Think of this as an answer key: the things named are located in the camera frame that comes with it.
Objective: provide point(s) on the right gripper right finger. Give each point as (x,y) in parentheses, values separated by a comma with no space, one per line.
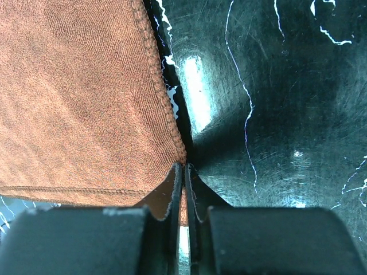
(264,240)

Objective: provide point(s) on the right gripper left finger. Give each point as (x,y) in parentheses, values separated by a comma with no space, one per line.
(141,239)

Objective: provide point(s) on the brown towel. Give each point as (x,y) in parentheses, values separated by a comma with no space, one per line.
(85,115)

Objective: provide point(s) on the black marble pattern mat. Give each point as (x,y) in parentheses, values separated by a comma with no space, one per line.
(270,100)

